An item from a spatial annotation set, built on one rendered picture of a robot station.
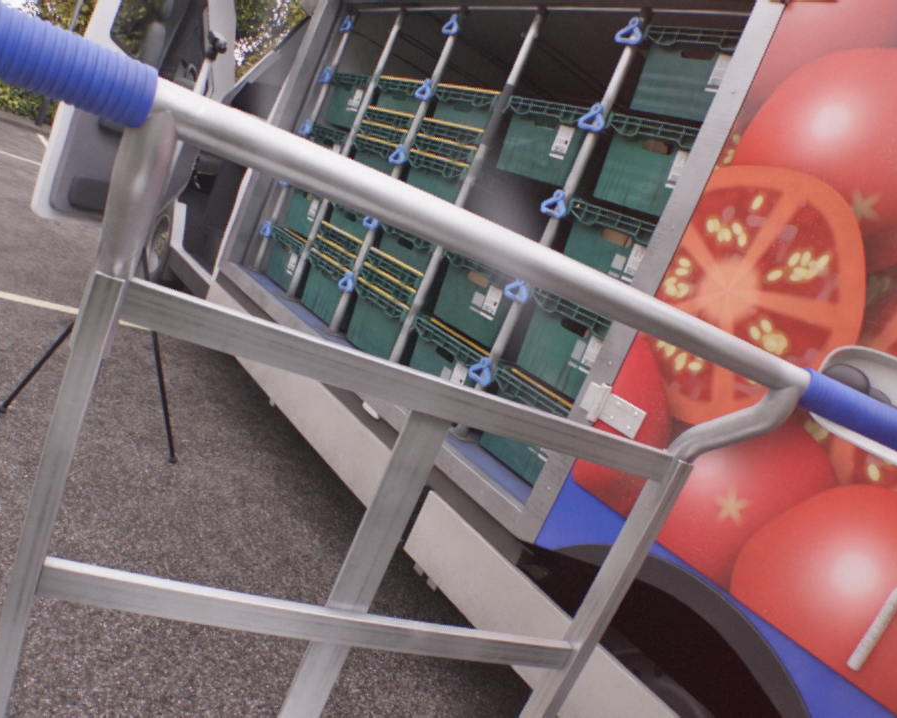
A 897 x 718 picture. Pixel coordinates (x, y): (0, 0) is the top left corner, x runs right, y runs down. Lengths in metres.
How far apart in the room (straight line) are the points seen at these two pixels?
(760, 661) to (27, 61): 1.40
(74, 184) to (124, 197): 3.80
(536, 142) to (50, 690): 2.00
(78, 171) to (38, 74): 3.87
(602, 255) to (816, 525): 0.94
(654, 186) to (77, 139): 3.16
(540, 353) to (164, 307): 1.60
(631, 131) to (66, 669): 1.99
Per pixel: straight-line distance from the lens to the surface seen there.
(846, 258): 1.47
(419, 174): 2.67
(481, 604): 1.86
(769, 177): 1.59
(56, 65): 0.38
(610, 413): 1.60
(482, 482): 1.85
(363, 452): 2.27
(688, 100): 2.01
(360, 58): 3.78
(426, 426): 0.57
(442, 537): 1.96
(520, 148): 2.32
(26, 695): 1.72
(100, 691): 1.76
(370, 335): 2.64
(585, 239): 2.00
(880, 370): 1.42
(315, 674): 0.70
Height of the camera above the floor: 1.21
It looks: 11 degrees down
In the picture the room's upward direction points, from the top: 23 degrees clockwise
